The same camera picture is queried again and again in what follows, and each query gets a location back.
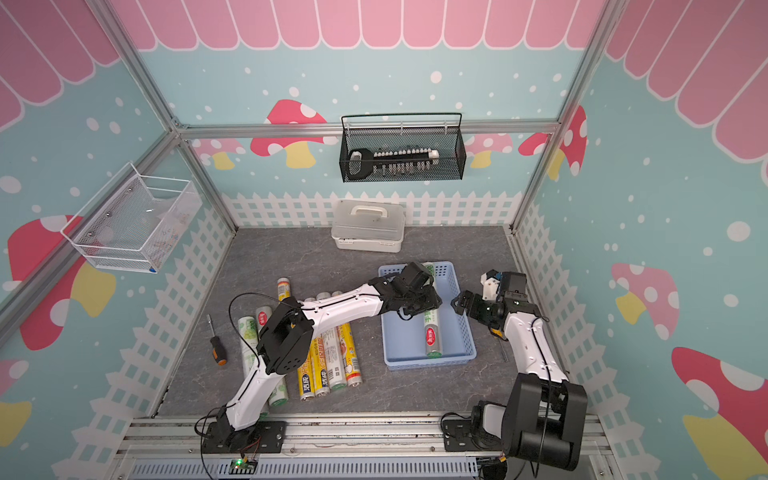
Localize blue plastic basket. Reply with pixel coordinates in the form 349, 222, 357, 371
381, 261, 476, 371

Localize short yellow wrap roll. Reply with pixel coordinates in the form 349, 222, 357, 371
277, 277, 291, 302

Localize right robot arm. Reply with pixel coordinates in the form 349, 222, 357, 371
451, 270, 588, 471

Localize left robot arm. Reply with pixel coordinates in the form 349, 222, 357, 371
211, 262, 442, 450

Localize white lidded storage box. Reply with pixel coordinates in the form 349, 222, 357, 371
331, 199, 406, 253

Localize black socket bit holder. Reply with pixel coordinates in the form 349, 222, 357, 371
342, 148, 440, 181

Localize orange black screwdriver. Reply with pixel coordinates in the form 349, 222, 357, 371
206, 314, 228, 366

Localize green led circuit board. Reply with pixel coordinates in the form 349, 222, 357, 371
228, 458, 258, 476

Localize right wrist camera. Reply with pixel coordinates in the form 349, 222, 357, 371
481, 270, 503, 302

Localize black wire wall basket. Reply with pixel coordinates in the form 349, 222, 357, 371
339, 112, 467, 183

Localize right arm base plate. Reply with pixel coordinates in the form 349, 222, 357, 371
439, 414, 510, 455

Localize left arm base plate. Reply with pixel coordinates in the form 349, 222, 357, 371
202, 420, 288, 454

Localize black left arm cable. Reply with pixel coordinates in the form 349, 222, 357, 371
193, 291, 283, 480

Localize white wire wall basket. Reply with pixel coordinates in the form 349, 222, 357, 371
60, 163, 203, 273

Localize aluminium front rail frame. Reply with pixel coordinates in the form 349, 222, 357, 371
107, 411, 625, 480

